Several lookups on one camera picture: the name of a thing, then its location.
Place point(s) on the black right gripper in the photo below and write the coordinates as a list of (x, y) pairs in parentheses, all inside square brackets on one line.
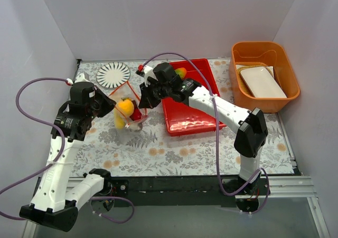
[(147, 96)]

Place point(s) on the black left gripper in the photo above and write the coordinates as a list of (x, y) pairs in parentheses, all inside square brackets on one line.
[(106, 104)]

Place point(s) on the orange peach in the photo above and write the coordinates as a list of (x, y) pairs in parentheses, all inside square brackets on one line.
[(125, 107)]

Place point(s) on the red fruit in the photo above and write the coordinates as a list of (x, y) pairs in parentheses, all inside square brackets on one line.
[(136, 115)]

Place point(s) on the clear zip top bag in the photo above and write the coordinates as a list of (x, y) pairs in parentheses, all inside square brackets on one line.
[(127, 91)]

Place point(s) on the green red mango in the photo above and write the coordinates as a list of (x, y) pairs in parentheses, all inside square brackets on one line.
[(181, 72)]

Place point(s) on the grey plastic fish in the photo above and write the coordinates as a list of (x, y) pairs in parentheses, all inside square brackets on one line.
[(134, 126)]

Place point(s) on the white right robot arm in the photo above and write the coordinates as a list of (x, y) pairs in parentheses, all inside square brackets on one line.
[(249, 127)]

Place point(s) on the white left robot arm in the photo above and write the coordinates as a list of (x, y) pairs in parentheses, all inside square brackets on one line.
[(52, 205)]

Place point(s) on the striped round plate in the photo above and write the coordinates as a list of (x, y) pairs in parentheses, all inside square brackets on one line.
[(112, 75)]

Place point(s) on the red plastic tray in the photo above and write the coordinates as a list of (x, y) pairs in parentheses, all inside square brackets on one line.
[(182, 120)]

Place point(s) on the floral patterned table mat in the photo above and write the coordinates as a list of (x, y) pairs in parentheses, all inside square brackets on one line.
[(152, 151)]

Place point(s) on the white rectangular plate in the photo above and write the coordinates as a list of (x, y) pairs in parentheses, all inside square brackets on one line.
[(275, 91)]

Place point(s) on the orange plastic basin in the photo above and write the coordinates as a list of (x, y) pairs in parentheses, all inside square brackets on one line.
[(263, 53)]

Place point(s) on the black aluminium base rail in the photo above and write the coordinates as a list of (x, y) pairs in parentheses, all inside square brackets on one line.
[(197, 190)]

